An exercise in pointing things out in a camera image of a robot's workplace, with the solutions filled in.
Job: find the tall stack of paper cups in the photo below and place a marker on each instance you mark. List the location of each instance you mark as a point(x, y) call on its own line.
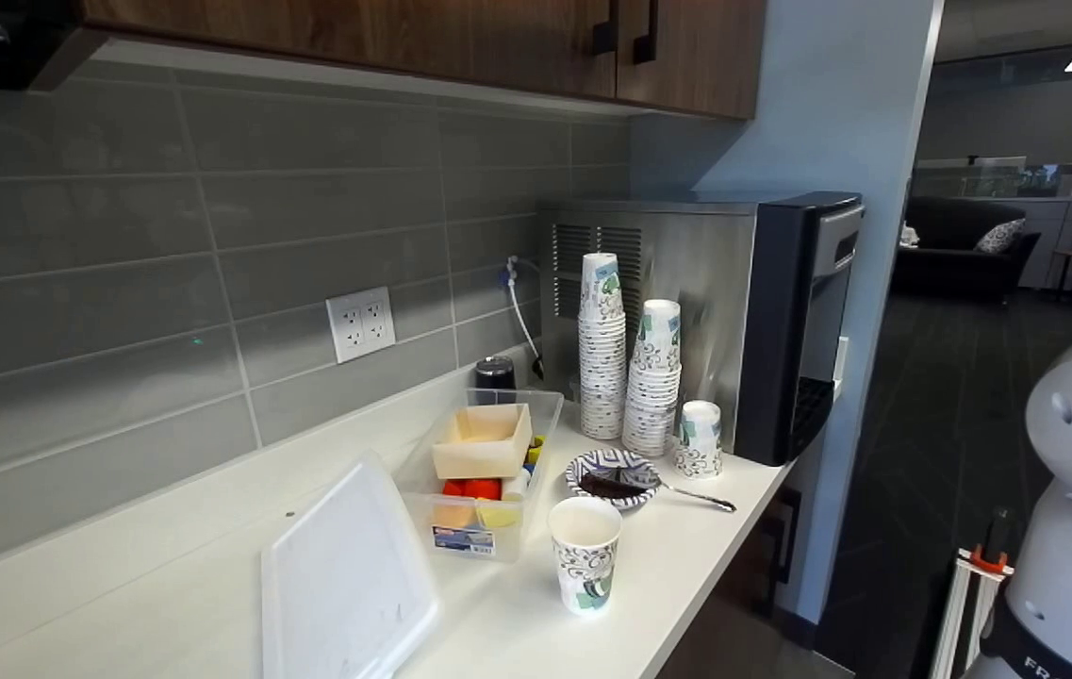
point(601, 358)

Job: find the wide wooden cabinet door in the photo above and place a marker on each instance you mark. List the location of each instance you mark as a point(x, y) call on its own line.
point(356, 28)

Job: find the stand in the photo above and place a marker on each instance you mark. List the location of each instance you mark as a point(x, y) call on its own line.
point(964, 604)

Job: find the medium stack of paper cups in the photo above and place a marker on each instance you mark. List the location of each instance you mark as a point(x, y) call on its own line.
point(653, 396)

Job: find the clear plastic bin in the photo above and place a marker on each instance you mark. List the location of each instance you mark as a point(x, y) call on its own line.
point(470, 528)

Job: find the short stack of paper cups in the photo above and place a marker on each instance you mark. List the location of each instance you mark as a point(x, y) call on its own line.
point(698, 443)

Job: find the metal spoon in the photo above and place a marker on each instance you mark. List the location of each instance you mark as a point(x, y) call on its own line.
point(700, 496)

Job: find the white wall socket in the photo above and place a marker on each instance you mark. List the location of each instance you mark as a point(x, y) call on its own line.
point(361, 324)

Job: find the black sofa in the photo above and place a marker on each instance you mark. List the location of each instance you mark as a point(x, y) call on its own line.
point(950, 255)

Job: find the wooden box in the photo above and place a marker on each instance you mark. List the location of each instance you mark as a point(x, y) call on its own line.
point(482, 451)

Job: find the orange toy pieces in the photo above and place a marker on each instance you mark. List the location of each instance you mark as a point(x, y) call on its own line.
point(474, 488)

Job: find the black cylindrical mug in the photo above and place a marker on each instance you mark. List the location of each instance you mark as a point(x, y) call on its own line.
point(495, 375)

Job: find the narrow wooden cabinet door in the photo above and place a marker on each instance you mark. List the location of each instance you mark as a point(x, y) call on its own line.
point(705, 52)

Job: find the white plastic bin lid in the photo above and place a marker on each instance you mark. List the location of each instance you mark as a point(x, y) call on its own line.
point(347, 585)

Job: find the patterned paper cup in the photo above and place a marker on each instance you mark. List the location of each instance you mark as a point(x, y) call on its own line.
point(585, 561)

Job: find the wooden wall cabinet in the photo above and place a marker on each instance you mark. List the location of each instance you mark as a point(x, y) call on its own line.
point(404, 33)

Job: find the patterned cushion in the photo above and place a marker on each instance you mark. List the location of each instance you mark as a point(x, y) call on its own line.
point(1000, 236)

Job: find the patterned paper bowl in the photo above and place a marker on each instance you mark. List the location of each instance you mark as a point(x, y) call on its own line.
point(613, 464)

